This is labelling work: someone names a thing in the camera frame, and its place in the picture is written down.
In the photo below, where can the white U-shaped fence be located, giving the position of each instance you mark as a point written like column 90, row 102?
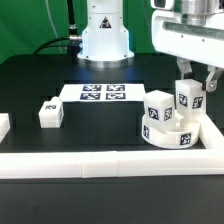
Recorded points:
column 205, row 161

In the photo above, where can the black upright cable connector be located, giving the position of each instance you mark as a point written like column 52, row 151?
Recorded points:
column 71, row 18

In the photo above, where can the white marker sheet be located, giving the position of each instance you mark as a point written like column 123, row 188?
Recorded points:
column 102, row 92

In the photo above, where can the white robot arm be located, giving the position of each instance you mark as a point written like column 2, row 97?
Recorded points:
column 105, row 40

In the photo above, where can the white round stool seat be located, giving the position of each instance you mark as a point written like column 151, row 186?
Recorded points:
column 184, row 135

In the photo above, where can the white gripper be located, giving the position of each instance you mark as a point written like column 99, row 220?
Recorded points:
column 191, row 30

